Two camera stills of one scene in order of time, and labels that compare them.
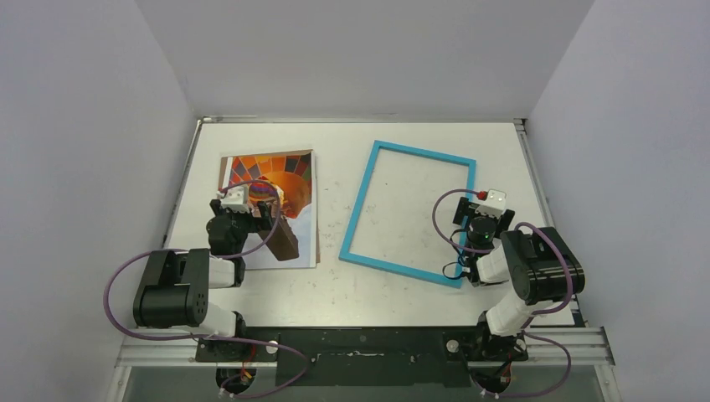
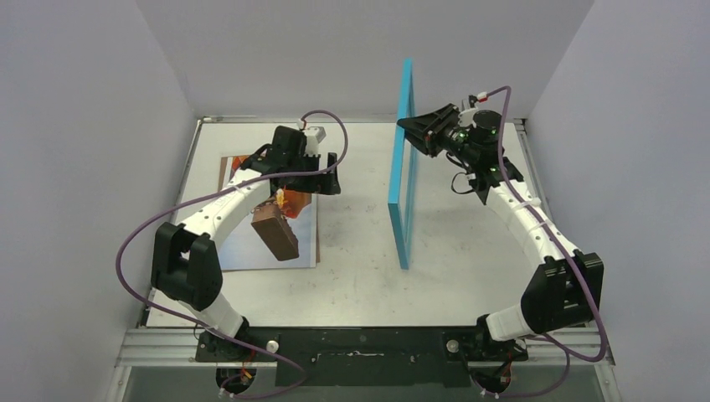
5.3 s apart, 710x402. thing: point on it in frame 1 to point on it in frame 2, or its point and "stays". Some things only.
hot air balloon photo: (287, 182) stays
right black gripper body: (465, 208) to (438, 129)
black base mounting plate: (378, 357) stays
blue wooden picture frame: (391, 266) to (403, 193)
